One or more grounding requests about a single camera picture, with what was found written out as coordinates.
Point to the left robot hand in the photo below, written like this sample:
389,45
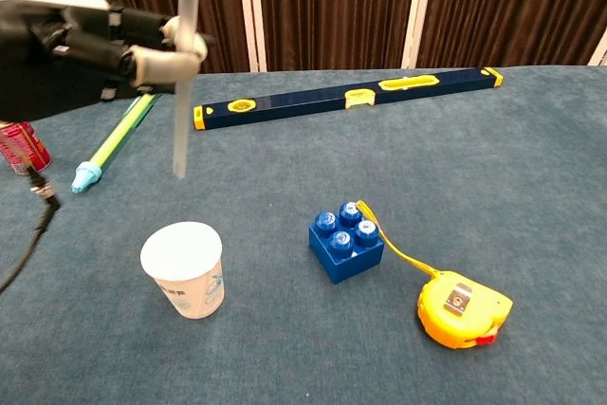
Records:
57,59

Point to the translucent white plastic tube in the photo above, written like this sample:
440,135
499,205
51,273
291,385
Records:
180,139

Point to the white round container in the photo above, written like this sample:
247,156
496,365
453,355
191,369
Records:
182,258

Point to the red soda can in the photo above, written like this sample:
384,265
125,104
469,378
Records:
23,146

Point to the green blue toy sword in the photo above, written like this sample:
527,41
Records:
111,144

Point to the blue yellow spirit level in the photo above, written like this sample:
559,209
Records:
308,102

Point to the dark brown curtain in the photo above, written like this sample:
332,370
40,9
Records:
336,2

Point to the blue felt table cover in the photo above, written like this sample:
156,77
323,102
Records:
379,177

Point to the blue toy building brick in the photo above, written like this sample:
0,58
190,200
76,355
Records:
343,258

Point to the yellow tape measure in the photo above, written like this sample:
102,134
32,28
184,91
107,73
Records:
460,315

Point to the white partition frame post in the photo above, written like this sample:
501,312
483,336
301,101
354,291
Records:
600,51
250,11
417,6

